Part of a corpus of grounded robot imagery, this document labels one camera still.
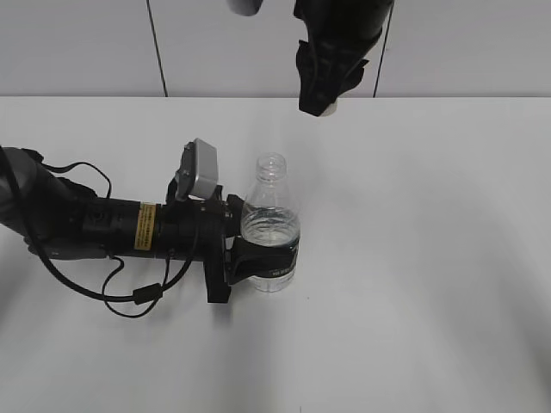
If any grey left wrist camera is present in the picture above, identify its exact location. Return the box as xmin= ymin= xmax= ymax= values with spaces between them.
xmin=175 ymin=139 xmax=219 ymax=200

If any clear cestbon water bottle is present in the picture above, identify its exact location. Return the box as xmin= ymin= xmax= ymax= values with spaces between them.
xmin=241 ymin=152 xmax=300 ymax=293

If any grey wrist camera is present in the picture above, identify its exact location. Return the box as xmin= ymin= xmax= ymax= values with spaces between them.
xmin=175 ymin=139 xmax=219 ymax=200
xmin=226 ymin=0 xmax=263 ymax=16

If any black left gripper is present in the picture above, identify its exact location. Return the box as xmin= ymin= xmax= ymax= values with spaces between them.
xmin=157 ymin=184 xmax=297 ymax=304

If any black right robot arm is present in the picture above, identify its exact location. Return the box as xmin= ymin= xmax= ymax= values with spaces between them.
xmin=294 ymin=0 xmax=393 ymax=117

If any white green bottle cap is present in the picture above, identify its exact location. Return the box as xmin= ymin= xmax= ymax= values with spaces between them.
xmin=321 ymin=101 xmax=337 ymax=117

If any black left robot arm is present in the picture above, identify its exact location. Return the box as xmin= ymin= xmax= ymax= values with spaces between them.
xmin=1 ymin=139 xmax=298 ymax=303

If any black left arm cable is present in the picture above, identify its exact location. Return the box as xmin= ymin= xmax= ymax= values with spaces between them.
xmin=0 ymin=148 xmax=199 ymax=318

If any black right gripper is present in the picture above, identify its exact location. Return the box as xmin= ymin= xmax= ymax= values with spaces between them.
xmin=295 ymin=40 xmax=369 ymax=117

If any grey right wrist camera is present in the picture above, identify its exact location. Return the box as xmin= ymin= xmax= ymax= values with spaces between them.
xmin=226 ymin=0 xmax=263 ymax=16

